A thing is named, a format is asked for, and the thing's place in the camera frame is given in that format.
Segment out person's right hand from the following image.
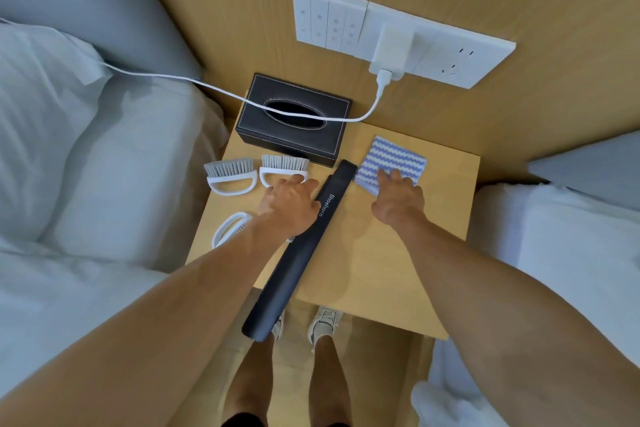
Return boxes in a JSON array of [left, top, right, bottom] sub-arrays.
[[371, 169, 426, 230]]

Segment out person's left hand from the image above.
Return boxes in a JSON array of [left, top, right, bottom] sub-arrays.
[[257, 173, 321, 238]]

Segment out white brush grey bristles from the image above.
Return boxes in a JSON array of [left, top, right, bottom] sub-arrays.
[[203, 157, 259, 197], [257, 154, 311, 188], [211, 211, 254, 250]]

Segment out blue white striped cloth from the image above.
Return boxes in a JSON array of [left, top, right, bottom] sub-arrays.
[[353, 135, 429, 196]]

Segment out long black shoe spoon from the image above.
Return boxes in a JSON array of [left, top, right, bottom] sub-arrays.
[[241, 159, 359, 343]]

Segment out wooden nightstand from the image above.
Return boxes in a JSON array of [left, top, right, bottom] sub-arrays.
[[185, 91, 481, 342]]

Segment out person's left forearm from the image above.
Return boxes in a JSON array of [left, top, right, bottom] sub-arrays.
[[0, 213, 301, 427]]

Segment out person's right forearm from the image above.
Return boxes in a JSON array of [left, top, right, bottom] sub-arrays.
[[395, 211, 640, 427]]

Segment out person's left white shoe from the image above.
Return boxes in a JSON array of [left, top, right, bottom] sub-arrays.
[[269, 309, 286, 342]]

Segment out person's white shoe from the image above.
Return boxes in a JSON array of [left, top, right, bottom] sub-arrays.
[[269, 309, 286, 342], [307, 306, 346, 346]]

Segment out person's right white shoe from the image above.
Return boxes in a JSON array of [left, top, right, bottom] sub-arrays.
[[307, 306, 346, 346]]

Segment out person's right leg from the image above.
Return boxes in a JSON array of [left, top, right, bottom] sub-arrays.
[[308, 334, 353, 427]]

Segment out person's leg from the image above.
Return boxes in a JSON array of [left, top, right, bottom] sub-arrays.
[[308, 334, 353, 427], [222, 331, 275, 427]]

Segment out person's left leg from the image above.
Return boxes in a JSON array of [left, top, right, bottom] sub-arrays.
[[222, 331, 275, 427]]

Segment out person's black shorts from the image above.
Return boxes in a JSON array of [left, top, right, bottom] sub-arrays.
[[219, 411, 351, 427]]

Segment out black leather tissue box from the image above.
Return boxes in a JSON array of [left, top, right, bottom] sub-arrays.
[[235, 73, 353, 168]]

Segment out white charger plug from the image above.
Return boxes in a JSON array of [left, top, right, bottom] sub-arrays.
[[369, 23, 415, 81]]

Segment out white bed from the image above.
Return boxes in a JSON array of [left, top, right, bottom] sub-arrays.
[[411, 183, 640, 427], [0, 21, 231, 400]]

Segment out white pillow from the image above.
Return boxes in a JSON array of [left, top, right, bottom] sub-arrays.
[[0, 23, 113, 242]]

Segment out white charging cable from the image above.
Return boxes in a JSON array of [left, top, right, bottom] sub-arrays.
[[0, 16, 393, 123]]

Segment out white switch socket panel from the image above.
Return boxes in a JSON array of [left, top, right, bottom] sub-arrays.
[[292, 0, 517, 90]]

